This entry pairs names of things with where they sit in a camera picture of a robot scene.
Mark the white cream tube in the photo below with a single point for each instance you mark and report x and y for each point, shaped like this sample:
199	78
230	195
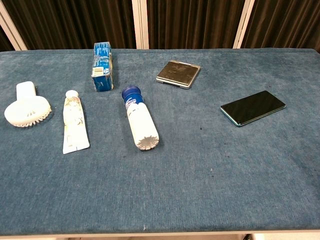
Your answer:
73	122

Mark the blue cardboard carton box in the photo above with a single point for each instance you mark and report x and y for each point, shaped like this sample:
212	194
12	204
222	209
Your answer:
102	67

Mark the white handheld fan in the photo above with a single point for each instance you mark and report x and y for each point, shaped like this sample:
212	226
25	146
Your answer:
26	107

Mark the blue velvet table cloth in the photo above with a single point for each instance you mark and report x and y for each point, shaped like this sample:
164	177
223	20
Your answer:
175	175

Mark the dark pleated curtain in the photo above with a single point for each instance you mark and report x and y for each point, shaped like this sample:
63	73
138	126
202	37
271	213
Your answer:
75	22

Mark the white bottle with blue cap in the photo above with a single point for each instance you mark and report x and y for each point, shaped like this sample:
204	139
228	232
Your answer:
141	124

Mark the silver square pocket scale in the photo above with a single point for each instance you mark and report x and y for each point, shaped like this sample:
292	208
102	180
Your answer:
178	73

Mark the black smartphone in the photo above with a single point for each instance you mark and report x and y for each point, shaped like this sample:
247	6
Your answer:
253	108

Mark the white frame post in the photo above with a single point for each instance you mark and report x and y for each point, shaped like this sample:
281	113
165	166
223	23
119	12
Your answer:
11	28
243	23
140	23

